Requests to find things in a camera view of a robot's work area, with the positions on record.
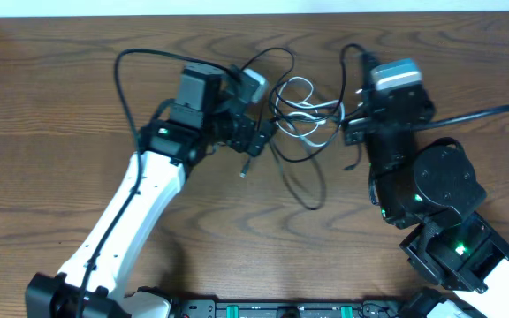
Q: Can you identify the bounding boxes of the black USB cable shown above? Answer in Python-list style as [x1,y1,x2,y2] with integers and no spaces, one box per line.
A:
[239,42,370,211]

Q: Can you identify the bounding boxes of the white USB cable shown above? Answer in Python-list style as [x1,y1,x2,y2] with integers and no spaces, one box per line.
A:
[274,75,346,148]

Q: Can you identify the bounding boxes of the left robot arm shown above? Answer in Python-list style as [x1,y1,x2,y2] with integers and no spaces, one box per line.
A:
[25,63,275,317]

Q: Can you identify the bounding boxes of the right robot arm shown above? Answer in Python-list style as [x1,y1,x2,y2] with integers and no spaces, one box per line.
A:
[342,52,509,317]

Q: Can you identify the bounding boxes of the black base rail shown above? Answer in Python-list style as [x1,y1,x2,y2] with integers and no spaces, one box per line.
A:
[121,286,485,318]

